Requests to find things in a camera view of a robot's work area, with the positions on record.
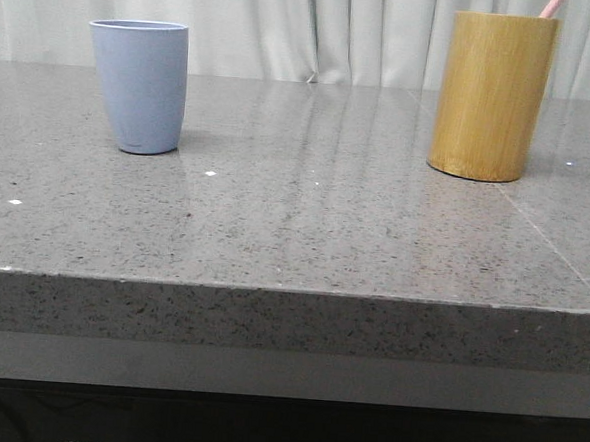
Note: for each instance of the white curtain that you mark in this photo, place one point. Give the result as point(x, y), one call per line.
point(388, 43)

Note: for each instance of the pink chopstick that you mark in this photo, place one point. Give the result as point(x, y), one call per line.
point(550, 9)

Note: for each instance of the blue plastic cup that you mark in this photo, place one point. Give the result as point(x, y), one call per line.
point(142, 67)

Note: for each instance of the bamboo cylindrical holder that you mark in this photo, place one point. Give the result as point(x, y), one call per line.
point(493, 84)

